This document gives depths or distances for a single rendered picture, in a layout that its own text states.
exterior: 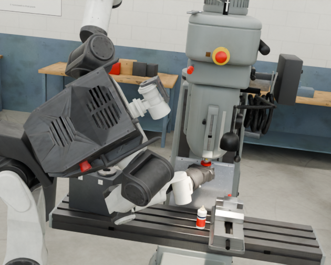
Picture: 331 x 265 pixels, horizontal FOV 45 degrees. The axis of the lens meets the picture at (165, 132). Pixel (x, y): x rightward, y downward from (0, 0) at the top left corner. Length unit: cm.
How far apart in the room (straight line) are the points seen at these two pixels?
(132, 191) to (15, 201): 36
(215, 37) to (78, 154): 63
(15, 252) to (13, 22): 540
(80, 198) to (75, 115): 83
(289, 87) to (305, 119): 429
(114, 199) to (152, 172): 22
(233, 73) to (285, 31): 441
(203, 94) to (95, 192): 66
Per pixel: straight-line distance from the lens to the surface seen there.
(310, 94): 543
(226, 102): 159
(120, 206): 135
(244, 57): 143
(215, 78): 153
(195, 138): 164
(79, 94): 112
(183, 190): 156
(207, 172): 169
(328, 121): 626
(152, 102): 127
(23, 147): 125
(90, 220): 186
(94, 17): 136
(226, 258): 185
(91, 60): 124
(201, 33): 142
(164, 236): 183
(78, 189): 188
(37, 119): 118
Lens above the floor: 194
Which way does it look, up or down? 19 degrees down
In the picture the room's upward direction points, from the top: 5 degrees clockwise
